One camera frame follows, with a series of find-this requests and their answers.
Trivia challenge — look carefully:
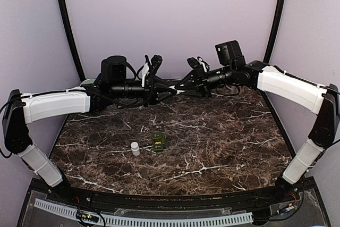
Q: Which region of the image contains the green weekly pill organizer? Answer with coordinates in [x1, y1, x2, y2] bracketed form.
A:
[151, 133, 166, 153]

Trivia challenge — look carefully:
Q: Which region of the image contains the right black frame post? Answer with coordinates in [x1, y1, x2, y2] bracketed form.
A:
[262, 0, 285, 64]

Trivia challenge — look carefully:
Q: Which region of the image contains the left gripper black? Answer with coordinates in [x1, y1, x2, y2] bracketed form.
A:
[112, 75, 177, 107]

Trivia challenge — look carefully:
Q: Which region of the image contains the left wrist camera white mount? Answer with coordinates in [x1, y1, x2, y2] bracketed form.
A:
[137, 55, 163, 87]

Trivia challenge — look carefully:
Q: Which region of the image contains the white pill bottle front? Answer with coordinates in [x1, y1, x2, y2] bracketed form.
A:
[131, 141, 140, 156]

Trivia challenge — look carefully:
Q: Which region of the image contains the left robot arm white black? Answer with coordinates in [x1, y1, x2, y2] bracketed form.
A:
[1, 55, 177, 204]

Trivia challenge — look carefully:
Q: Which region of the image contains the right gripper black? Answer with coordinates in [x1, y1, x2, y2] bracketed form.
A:
[176, 64, 235, 98]

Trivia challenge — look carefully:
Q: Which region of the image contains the left black frame post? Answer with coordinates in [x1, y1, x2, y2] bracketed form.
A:
[57, 0, 86, 81]

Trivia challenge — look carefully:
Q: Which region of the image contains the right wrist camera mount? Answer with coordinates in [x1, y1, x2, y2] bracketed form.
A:
[187, 56, 210, 72]

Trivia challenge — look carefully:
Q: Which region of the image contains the pale green bowl left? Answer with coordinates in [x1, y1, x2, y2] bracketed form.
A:
[80, 78, 96, 87]

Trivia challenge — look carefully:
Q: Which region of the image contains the white slotted cable duct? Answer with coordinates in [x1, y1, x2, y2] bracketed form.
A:
[33, 198, 253, 226]

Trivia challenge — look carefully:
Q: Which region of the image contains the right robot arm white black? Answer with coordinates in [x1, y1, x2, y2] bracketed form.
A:
[175, 40, 339, 203]

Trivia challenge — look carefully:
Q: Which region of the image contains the black frame post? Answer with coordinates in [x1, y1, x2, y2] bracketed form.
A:
[262, 0, 285, 64]
[57, 0, 86, 81]

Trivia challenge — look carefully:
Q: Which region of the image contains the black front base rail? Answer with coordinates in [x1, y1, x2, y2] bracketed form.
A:
[69, 187, 278, 210]

